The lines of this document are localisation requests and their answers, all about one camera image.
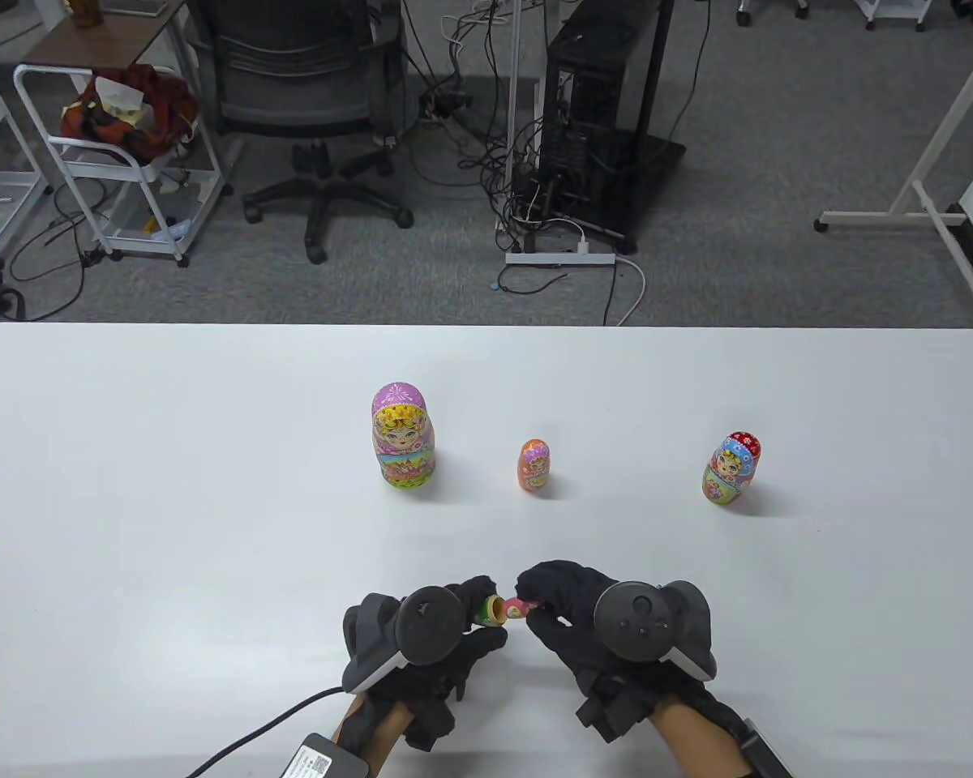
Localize white crumpled paper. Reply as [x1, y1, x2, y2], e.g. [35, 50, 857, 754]
[93, 75, 148, 116]

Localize black computer tower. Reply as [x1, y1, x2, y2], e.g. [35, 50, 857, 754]
[539, 0, 675, 254]

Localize red patterned bag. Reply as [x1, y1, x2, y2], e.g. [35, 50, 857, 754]
[59, 65, 201, 163]

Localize white metal cart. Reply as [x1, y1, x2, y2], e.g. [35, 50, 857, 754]
[14, 63, 234, 268]

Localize red-blue scarf Russian doll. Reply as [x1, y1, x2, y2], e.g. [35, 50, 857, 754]
[702, 431, 762, 507]

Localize black stand base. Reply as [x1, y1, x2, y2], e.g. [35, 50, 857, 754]
[616, 134, 688, 254]

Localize black grey tracking controller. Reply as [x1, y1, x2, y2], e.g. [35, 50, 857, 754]
[594, 579, 718, 680]
[342, 585, 467, 694]

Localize person's right hand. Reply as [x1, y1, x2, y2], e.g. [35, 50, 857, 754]
[517, 561, 702, 742]

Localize white pole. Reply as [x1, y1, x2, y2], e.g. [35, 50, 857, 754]
[496, 0, 529, 237]

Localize black office chair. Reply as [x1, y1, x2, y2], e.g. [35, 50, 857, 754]
[186, 0, 416, 265]

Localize black cable tangle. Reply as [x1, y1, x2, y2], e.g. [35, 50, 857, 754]
[405, 0, 568, 254]

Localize orange Russian doll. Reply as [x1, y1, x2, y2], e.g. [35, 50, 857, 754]
[518, 439, 551, 493]

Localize person's left hand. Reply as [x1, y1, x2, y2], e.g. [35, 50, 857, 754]
[389, 575, 508, 750]

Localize white cart casters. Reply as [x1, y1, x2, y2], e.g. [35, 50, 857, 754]
[854, 0, 935, 32]

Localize black floor cable loop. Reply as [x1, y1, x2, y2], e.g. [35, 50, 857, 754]
[8, 174, 108, 323]

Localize wooden side table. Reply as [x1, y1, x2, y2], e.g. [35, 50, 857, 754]
[20, 0, 189, 71]

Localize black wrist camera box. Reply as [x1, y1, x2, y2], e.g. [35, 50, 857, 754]
[738, 717, 795, 778]
[280, 733, 370, 778]

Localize thin black floor cable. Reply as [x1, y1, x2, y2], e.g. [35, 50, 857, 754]
[493, 266, 570, 295]

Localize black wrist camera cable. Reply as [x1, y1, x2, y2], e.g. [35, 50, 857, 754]
[185, 687, 345, 778]

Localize large purple-scarf Russian doll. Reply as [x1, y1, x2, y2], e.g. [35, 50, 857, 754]
[371, 383, 437, 490]

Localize white wire rack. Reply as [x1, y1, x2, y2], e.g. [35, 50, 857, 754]
[0, 36, 54, 264]

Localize white whiteboard stand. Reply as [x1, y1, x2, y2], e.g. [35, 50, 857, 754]
[814, 12, 973, 337]

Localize white cable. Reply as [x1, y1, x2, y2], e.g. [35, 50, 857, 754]
[602, 256, 647, 327]

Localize person's left forearm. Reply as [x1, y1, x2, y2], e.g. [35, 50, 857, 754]
[331, 695, 418, 778]

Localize black chair caster base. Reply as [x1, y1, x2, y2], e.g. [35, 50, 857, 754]
[735, 0, 810, 27]

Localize white power strip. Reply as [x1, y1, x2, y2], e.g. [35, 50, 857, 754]
[505, 251, 617, 267]

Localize person's right forearm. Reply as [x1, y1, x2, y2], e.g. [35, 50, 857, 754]
[645, 689, 759, 778]

